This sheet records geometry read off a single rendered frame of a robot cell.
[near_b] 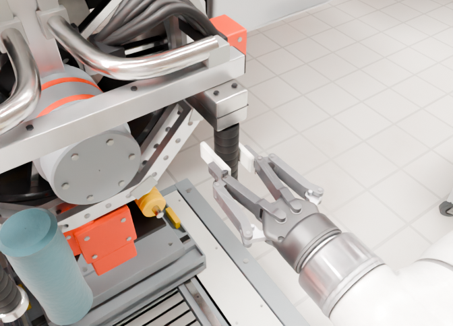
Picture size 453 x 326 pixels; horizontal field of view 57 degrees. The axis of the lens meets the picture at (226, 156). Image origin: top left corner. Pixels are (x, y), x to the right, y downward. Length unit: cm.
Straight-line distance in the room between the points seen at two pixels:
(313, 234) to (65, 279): 45
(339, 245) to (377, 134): 153
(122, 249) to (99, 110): 56
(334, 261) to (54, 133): 33
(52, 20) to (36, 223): 31
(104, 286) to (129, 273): 7
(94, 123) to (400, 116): 179
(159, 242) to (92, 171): 69
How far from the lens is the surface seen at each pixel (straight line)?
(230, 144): 58
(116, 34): 58
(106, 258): 100
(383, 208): 171
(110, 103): 49
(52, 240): 70
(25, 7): 63
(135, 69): 49
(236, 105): 55
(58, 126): 48
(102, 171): 60
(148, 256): 124
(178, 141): 87
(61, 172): 58
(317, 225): 51
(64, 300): 83
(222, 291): 134
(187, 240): 131
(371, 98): 220
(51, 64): 67
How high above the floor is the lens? 127
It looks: 46 degrees down
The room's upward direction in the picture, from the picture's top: straight up
